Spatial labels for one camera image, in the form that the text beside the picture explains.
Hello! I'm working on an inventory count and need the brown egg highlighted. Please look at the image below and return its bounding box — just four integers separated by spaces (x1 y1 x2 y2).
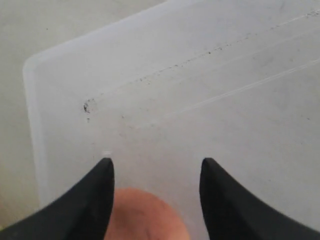
104 188 191 240

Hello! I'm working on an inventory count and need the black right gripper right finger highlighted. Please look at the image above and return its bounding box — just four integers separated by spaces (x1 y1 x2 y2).
199 158 320 240

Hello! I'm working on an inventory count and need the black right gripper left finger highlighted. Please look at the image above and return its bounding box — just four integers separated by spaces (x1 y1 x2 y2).
0 158 115 240

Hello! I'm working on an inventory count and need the clear plastic container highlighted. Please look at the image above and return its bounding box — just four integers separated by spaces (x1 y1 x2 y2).
23 0 320 240

